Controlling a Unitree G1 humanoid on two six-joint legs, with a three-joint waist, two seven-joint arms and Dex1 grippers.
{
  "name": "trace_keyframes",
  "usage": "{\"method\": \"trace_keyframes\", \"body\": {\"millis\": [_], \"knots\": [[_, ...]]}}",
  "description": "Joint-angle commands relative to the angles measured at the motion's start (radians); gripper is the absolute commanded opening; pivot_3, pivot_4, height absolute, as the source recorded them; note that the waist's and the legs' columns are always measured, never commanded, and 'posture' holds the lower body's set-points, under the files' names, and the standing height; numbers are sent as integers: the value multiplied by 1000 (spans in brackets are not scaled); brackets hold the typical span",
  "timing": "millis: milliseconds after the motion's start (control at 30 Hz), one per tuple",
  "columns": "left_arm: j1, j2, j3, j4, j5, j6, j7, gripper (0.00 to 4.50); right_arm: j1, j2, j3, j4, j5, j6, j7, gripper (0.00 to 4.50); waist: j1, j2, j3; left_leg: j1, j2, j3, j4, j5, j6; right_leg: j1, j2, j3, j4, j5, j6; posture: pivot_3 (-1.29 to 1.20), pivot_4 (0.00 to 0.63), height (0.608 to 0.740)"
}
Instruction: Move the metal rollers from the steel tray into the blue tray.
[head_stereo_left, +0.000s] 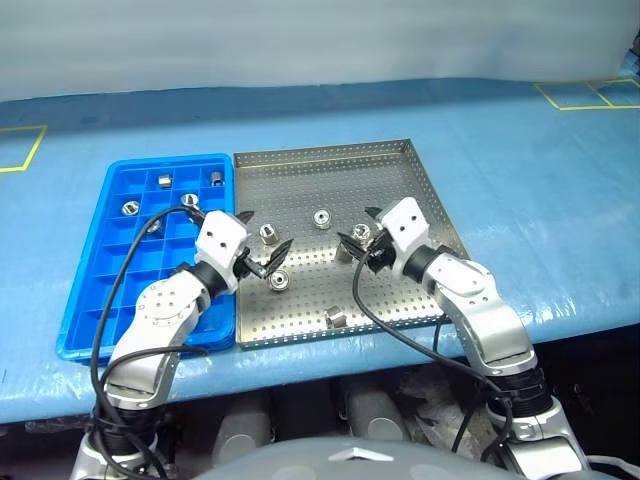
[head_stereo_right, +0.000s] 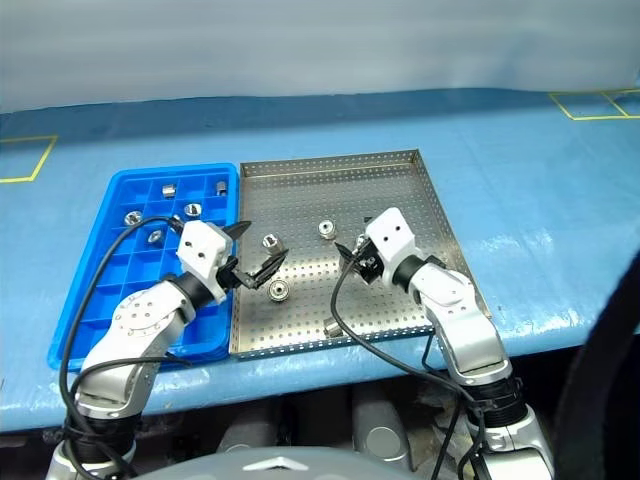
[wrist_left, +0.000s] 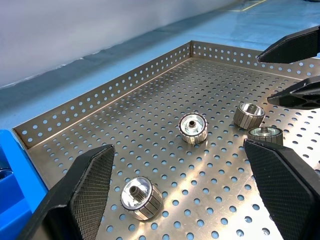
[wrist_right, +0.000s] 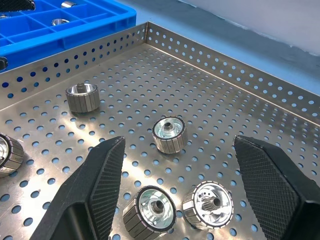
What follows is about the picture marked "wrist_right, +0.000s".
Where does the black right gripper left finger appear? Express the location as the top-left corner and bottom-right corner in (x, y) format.
(29, 135), (126, 240)

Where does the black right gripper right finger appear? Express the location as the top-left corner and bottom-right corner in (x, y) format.
(233, 134), (320, 240)

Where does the blue compartment tray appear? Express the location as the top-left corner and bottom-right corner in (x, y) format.
(0, 0), (138, 73)

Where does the perforated metal tray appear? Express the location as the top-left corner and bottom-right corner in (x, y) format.
(0, 21), (320, 240)

